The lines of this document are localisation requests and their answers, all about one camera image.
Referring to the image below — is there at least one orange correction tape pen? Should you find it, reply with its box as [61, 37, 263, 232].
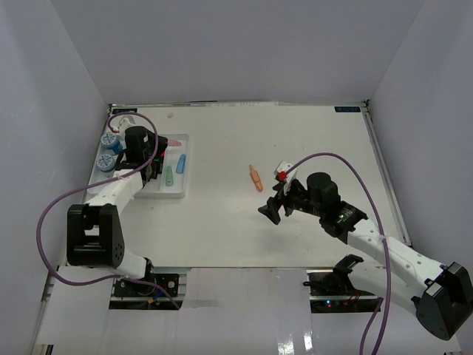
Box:
[249, 165, 264, 192]

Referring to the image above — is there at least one black label sticker right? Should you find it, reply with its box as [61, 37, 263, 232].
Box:
[334, 106, 361, 113]

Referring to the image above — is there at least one white compartment tray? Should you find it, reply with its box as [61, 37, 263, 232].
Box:
[87, 134, 191, 199]

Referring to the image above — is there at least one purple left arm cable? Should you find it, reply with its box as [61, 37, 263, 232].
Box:
[37, 112, 182, 311]

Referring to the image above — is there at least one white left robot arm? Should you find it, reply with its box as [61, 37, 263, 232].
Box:
[67, 126, 169, 295]

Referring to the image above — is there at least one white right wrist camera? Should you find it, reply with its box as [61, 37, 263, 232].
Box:
[273, 160, 298, 195]

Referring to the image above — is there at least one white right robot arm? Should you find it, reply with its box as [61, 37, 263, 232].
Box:
[258, 170, 472, 340]

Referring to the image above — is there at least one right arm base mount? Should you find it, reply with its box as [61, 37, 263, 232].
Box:
[303, 254, 378, 314]

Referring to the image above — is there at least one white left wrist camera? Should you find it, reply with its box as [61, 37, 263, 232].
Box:
[112, 115, 136, 136]

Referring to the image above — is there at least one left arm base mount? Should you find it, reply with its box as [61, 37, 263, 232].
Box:
[112, 272, 180, 304]

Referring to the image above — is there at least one blue correction tape pen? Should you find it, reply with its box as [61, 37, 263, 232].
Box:
[176, 154, 186, 175]

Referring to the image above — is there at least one black label sticker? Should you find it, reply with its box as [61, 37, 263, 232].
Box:
[112, 108, 137, 115]
[334, 106, 361, 113]

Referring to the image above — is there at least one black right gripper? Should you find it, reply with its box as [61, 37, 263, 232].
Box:
[258, 177, 324, 225]

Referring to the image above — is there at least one blue jar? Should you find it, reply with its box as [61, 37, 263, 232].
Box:
[100, 132, 123, 155]
[95, 154, 116, 177]

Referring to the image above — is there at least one pink correction tape pen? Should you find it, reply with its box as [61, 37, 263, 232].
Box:
[168, 139, 182, 147]

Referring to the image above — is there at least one green correction tape pen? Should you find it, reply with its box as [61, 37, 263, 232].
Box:
[165, 165, 174, 187]

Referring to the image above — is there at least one black label sticker left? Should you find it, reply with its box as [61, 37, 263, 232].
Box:
[112, 108, 137, 115]

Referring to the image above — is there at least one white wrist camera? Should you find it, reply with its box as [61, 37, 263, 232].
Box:
[273, 160, 298, 195]
[112, 115, 136, 136]

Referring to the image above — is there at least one pink black highlighter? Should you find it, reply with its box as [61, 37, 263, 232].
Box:
[157, 152, 166, 175]

